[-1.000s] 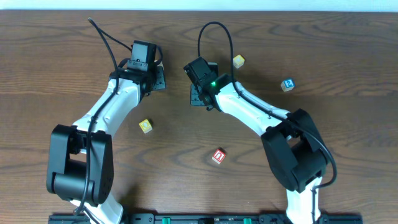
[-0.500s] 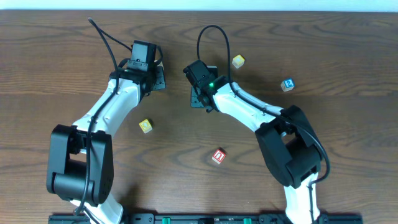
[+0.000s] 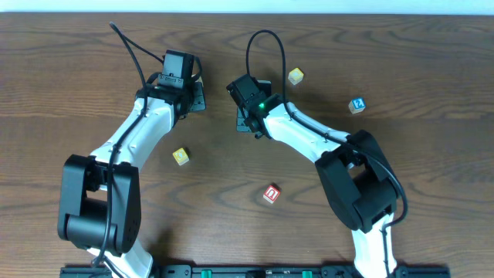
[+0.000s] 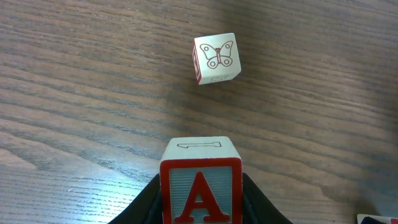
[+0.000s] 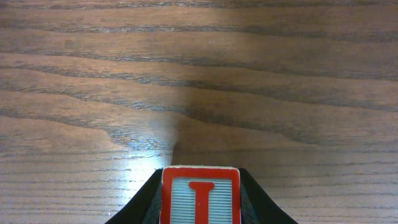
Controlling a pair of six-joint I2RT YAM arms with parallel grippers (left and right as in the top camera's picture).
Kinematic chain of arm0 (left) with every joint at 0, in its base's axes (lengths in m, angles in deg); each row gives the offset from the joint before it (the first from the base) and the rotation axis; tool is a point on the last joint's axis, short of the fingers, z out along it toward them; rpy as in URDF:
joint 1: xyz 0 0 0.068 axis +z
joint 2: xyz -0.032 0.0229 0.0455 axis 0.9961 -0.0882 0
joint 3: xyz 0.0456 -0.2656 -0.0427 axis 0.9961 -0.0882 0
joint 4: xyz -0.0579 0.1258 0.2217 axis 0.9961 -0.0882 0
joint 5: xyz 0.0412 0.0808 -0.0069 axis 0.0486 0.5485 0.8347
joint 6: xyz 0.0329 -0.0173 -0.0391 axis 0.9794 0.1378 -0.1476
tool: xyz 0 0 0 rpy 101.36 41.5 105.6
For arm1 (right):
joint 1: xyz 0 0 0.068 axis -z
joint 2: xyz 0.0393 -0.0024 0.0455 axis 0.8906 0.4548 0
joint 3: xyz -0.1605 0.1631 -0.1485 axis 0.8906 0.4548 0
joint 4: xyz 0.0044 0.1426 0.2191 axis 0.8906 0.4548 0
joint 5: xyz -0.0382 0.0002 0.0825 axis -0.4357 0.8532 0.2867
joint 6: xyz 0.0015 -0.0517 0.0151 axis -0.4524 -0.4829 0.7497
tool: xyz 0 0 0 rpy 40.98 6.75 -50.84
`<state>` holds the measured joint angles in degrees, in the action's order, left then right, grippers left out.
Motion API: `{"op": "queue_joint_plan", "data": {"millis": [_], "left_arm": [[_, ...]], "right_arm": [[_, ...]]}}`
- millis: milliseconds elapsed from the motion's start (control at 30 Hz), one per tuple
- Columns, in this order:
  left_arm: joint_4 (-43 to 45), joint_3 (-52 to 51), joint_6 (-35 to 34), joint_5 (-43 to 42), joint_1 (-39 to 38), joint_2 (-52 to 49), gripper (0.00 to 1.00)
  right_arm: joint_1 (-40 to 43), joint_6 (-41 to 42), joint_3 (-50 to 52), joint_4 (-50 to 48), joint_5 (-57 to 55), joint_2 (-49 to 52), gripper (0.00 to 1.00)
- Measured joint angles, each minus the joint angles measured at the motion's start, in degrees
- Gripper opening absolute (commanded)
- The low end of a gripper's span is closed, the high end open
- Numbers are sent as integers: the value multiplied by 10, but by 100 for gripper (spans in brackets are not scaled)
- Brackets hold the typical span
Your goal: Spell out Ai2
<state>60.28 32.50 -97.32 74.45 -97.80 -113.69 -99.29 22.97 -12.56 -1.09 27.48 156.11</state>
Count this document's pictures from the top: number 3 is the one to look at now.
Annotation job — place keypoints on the white patterned wooden block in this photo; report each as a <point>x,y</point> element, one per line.
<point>199,80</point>

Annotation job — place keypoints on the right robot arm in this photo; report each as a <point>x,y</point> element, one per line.
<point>357,180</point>

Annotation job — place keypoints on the yellow block near centre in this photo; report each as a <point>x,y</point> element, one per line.
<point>181,156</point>

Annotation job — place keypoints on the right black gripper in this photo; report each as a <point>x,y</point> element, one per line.
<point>241,120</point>

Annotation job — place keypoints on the blue number 2 block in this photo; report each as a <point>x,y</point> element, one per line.
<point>357,105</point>

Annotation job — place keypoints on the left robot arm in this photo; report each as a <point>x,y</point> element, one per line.
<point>99,206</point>

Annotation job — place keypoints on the yellow block far side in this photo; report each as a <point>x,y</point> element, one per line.
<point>295,76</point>

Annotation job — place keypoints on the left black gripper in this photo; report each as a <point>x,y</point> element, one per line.
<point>198,97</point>

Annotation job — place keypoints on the yellow block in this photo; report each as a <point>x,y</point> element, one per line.
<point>295,76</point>
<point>181,156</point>

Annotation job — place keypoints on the red letter U block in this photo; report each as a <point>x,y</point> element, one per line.
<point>271,193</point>

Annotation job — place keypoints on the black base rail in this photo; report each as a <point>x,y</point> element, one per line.
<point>331,271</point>

